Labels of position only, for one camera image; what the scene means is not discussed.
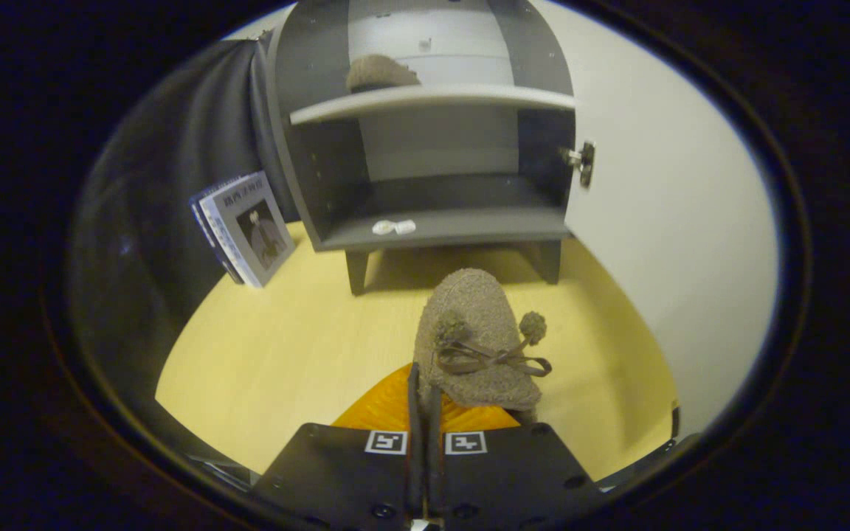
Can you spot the black backdrop cloth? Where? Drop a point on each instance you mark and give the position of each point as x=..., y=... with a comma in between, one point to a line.
x=159, y=184

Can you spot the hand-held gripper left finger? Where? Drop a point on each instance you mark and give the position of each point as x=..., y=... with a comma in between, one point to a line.
x=336, y=472

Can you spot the grey cover book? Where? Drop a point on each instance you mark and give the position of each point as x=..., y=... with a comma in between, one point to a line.
x=263, y=228

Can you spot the white shoe cabinet door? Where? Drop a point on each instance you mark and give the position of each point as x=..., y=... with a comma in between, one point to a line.
x=676, y=221

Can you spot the small white packet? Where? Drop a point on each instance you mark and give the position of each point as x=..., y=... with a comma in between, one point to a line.
x=393, y=227

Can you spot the metal door hinge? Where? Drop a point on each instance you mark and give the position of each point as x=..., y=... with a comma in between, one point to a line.
x=584, y=158

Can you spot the blue spine book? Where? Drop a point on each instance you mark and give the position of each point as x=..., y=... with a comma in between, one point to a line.
x=207, y=228

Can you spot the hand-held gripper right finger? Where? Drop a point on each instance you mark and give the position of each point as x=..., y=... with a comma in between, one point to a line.
x=513, y=472

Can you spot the brown plush shoe with bow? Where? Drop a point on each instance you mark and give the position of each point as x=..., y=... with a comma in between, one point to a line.
x=477, y=302
x=377, y=72

